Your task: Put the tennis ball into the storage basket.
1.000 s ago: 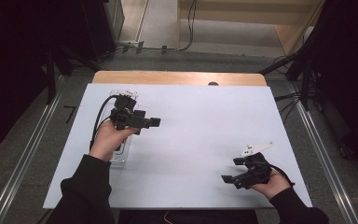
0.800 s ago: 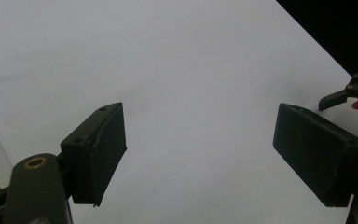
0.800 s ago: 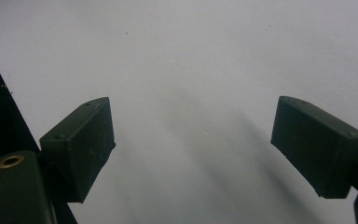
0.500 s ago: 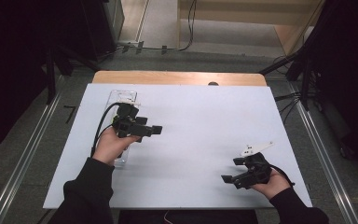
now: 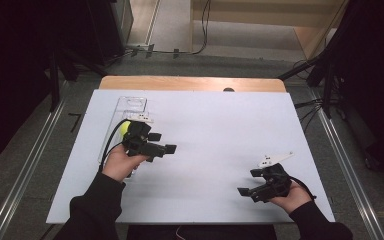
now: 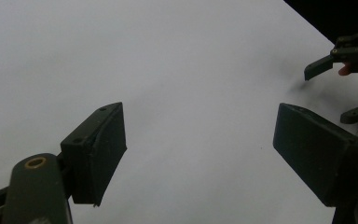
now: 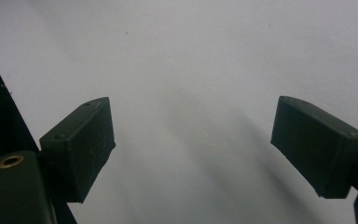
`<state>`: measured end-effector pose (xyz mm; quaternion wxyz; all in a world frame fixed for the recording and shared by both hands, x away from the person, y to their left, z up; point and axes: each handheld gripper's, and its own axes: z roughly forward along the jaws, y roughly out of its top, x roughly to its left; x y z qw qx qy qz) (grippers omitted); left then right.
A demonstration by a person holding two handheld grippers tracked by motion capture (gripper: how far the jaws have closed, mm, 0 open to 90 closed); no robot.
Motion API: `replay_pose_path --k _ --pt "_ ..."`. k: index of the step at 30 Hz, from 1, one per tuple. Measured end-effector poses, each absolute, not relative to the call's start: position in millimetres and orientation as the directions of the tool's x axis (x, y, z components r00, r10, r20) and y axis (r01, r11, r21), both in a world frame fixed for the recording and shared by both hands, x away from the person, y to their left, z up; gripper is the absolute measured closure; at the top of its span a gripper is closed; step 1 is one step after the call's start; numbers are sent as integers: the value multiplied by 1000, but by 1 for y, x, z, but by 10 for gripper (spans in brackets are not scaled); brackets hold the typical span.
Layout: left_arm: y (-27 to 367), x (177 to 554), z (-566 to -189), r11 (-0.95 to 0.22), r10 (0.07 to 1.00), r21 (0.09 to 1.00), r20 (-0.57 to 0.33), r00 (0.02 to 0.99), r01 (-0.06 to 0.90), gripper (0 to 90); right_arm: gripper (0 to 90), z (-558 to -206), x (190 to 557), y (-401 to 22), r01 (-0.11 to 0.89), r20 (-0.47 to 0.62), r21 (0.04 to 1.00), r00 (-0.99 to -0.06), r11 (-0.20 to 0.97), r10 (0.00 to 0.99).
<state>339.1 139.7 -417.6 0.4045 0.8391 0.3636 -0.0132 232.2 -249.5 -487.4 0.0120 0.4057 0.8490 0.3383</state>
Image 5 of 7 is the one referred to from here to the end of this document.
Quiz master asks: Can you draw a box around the black floor cable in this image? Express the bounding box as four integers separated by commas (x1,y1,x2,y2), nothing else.
153,0,213,56

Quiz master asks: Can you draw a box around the wooden table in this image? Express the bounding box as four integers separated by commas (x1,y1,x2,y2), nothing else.
98,75,287,93

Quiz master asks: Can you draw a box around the white table board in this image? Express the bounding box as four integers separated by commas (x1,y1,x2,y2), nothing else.
45,89,336,225

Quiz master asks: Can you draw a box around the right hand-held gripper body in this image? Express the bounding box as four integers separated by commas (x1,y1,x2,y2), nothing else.
250,151,295,204

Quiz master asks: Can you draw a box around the person's left hand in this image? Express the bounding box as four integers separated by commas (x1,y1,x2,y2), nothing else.
102,144,149,183

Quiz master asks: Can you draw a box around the light wooden shelf unit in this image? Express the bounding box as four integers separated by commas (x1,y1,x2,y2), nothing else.
189,0,351,62

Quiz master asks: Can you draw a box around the yellow-green tennis ball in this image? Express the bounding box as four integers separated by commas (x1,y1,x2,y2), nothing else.
119,120,133,138

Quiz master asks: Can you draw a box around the black stand leg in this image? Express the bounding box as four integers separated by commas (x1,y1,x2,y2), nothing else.
277,49,335,119
47,49,81,113

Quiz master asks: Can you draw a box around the black curtain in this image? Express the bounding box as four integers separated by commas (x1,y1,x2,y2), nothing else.
308,0,384,181
0,0,128,169

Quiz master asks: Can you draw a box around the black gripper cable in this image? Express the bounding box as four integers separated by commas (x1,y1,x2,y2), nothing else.
98,142,125,173
289,175,317,201
100,119,131,164

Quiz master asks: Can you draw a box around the bundle of black cables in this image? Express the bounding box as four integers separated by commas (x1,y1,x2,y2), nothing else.
294,98,325,132

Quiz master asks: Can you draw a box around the metal floor rail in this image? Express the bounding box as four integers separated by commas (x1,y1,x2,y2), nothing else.
308,89,384,240
0,99,68,240

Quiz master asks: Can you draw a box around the person's right hand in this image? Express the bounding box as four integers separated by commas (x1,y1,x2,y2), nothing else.
269,181,313,214

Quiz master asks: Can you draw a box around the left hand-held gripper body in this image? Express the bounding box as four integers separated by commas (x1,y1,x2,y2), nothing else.
122,113,166,163

